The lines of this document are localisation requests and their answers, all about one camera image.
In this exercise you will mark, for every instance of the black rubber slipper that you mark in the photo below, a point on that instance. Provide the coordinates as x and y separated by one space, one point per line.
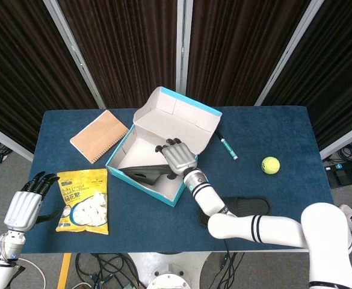
145 174
248 204

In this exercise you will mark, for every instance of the yellow marshmallow bag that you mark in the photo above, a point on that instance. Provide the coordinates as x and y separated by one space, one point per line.
84 207

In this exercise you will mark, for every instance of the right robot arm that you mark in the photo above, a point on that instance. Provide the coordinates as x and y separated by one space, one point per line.
284 231

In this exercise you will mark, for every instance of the blue table cloth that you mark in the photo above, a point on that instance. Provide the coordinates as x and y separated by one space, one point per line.
148 228

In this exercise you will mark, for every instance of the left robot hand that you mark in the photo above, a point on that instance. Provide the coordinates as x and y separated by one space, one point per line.
22 210

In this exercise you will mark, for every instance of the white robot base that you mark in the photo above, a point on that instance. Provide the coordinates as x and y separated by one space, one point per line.
169 268

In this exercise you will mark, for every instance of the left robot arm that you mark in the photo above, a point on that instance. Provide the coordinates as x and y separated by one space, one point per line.
1 268

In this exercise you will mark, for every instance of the yellow floor tape strip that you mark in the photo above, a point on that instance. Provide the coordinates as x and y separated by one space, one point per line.
63 271

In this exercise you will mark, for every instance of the yellow tennis ball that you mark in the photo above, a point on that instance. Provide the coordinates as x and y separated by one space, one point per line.
270 165

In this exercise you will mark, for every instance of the brown spiral notebook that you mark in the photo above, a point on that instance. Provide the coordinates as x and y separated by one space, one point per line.
100 135

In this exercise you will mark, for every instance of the dark pleated partition panel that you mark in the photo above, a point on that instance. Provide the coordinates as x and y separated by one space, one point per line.
127 45
239 45
13 60
338 75

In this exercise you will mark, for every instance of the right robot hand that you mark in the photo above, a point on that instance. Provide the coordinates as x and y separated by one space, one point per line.
180 158

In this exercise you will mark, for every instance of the green and black marker pen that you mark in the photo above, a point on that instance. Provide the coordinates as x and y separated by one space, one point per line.
228 147

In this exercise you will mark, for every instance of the turquoise cardboard shoe box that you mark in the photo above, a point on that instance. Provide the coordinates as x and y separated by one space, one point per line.
178 114

